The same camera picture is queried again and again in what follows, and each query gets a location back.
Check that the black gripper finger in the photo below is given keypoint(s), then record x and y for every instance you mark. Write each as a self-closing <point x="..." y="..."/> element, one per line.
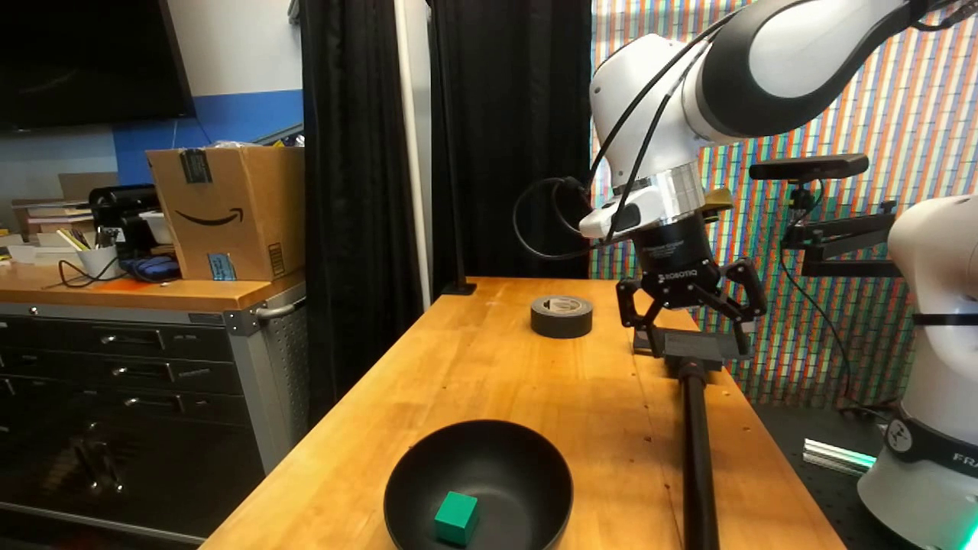
<point x="637" y="306"/>
<point x="748" y="301"/>

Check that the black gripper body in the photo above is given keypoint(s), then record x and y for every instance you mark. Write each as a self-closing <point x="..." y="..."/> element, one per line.
<point x="680" y="263"/>

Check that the black rod with flat head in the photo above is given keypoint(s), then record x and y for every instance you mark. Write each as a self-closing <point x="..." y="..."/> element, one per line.
<point x="699" y="459"/>

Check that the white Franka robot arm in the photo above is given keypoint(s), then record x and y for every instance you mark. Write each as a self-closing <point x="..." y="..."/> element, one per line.
<point x="773" y="73"/>

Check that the black tape roll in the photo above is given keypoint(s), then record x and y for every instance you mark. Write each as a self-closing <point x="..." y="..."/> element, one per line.
<point x="559" y="322"/>

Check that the black table clamp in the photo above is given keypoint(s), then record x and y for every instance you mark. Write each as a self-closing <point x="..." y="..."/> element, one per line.
<point x="460" y="289"/>

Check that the black bowl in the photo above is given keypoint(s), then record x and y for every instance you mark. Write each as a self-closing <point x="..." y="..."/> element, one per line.
<point x="490" y="469"/>

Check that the striped colourful backdrop screen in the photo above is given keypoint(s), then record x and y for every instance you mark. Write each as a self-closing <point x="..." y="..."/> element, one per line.
<point x="919" y="155"/>

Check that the wide black curtain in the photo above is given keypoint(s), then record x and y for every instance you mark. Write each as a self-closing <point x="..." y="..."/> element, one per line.
<point x="509" y="103"/>

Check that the green cube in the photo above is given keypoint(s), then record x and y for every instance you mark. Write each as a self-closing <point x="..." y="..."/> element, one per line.
<point x="458" y="519"/>

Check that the narrow black curtain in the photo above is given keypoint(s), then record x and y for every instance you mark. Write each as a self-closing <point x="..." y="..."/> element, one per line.
<point x="355" y="203"/>

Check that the cardboard shipping box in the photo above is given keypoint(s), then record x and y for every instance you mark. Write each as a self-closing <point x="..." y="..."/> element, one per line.
<point x="234" y="214"/>

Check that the wooden-top metal drawer workbench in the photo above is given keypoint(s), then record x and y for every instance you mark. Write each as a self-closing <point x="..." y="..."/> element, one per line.
<point x="132" y="385"/>

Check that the black desktop device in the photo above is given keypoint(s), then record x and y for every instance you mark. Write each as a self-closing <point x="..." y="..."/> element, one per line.
<point x="122" y="218"/>

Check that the white container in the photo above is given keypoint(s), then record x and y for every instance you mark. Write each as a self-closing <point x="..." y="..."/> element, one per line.
<point x="92" y="263"/>

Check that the wrist camera with yellow tape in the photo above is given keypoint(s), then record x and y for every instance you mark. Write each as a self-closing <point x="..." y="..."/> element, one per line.
<point x="719" y="200"/>

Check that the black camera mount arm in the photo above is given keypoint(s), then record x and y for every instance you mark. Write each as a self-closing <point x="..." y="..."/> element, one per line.
<point x="844" y="242"/>

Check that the black bar camera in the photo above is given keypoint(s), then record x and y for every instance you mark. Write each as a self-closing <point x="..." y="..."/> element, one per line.
<point x="810" y="167"/>

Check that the green lit metal rail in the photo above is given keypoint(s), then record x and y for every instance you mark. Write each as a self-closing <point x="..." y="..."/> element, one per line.
<point x="841" y="458"/>

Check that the black wall monitor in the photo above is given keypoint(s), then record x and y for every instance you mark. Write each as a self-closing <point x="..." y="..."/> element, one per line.
<point x="80" y="63"/>

